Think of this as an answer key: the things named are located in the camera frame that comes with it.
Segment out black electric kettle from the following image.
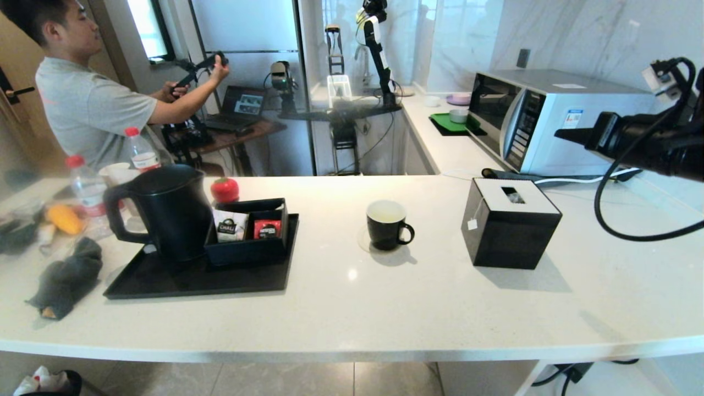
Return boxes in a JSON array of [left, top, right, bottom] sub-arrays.
[[103, 164, 213, 263]]

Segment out red package with white label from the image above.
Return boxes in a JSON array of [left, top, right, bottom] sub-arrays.
[[253, 219, 282, 239]]

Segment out black sachet organizer box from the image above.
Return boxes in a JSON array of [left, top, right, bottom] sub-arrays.
[[203, 198, 289, 268]]

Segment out white Chali tea packet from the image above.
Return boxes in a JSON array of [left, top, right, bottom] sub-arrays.
[[213, 210, 248, 243]]

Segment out silver microwave oven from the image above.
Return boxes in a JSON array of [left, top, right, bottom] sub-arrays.
[[465, 69, 655, 177]]

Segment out black tissue box white lid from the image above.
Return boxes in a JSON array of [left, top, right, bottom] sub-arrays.
[[461, 177, 563, 270]]

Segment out green cutting board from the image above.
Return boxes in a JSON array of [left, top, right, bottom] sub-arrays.
[[428, 112, 487, 137]]

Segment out grey kitchen base cabinet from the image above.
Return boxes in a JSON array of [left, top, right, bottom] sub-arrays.
[[404, 113, 441, 175]]

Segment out black ceramic mug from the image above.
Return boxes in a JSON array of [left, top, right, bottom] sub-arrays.
[[366, 200, 415, 251]]

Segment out black round stand table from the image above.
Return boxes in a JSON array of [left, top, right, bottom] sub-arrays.
[[278, 102, 403, 177]]

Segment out white plastic holder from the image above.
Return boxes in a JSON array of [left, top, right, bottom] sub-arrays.
[[327, 74, 353, 108]]

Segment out clear round coaster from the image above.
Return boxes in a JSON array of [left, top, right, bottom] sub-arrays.
[[357, 224, 405, 255]]

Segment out brown wooden desk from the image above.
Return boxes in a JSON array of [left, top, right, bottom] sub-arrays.
[[165, 118, 288, 177]]

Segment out black laptop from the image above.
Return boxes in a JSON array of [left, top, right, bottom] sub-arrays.
[[206, 85, 268, 133]]

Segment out silver refrigerator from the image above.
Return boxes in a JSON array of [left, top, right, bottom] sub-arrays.
[[188, 0, 317, 177]]

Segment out red toy tomato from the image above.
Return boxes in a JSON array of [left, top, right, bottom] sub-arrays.
[[211, 177, 240, 204]]

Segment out black teleoperation controller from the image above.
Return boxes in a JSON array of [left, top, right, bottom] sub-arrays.
[[163, 51, 230, 163]]

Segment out black rectangular serving tray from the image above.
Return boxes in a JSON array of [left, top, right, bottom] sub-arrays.
[[103, 213, 299, 300]]

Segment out clear water bottle red cap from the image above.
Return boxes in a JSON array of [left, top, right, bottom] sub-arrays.
[[124, 126, 161, 170], [65, 156, 109, 219]]

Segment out person in grey t-shirt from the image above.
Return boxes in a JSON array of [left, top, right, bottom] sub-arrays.
[[0, 0, 230, 171]]

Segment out yellow toy corn cob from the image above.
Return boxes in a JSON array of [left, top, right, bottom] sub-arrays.
[[45, 203, 86, 236]]

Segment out dark grey cloth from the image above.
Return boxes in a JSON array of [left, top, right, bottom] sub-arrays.
[[26, 237, 104, 321]]

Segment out dark green packet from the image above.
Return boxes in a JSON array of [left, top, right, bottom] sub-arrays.
[[0, 217, 39, 256]]

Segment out black trash bin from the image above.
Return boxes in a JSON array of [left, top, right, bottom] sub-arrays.
[[11, 366, 83, 396]]

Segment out white power cable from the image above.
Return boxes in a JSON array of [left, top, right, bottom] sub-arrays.
[[533, 168, 641, 185]]

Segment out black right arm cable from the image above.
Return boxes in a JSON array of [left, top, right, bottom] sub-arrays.
[[594, 57, 704, 243]]

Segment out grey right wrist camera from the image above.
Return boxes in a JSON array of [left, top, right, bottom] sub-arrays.
[[642, 57, 681, 94]]

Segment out black looped power cable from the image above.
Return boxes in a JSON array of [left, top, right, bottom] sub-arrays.
[[531, 359, 641, 396]]

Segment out black ladder-shaped frame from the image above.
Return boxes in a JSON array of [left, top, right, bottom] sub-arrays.
[[324, 23, 345, 75]]

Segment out black camera on stand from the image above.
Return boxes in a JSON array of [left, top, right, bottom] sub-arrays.
[[269, 60, 298, 116]]

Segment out window with dark frame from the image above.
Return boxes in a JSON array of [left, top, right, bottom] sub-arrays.
[[125, 0, 177, 64]]

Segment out black door handle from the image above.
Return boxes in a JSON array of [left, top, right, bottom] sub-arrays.
[[0, 67, 35, 105]]

